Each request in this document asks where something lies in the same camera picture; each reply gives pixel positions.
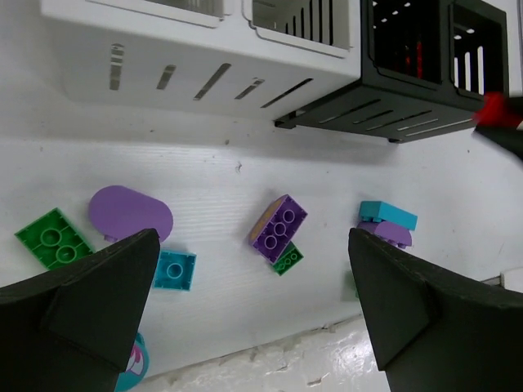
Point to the black double bin container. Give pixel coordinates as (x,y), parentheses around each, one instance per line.
(464,50)

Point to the purple lego brick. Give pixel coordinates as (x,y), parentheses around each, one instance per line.
(276,227)

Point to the white double bin container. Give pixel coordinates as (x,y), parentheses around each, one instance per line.
(250,59)

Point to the green lego brick upper left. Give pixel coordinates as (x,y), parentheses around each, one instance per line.
(54,241)

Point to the red transparent lego brick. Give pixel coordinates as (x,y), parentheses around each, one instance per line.
(408,58)

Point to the teal long lego brick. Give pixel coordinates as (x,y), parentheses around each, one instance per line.
(377,211)

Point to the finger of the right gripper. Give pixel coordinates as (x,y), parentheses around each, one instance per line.
(509,139)

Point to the lilac arched lego brick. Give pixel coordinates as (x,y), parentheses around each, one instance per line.
(390,232)

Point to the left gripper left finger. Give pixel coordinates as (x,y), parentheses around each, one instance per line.
(73,328)

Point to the teal printed oval lego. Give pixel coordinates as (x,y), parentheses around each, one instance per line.
(137,366)

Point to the small green lego plate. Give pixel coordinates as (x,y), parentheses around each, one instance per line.
(289,257)

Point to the small red lego brick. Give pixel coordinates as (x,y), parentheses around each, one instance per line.
(497,112)

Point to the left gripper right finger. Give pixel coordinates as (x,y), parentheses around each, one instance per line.
(432,329)

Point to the teal small lego brick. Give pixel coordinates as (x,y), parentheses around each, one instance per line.
(174,271)

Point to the lilac rounded lego piece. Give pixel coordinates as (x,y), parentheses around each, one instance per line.
(118,212)

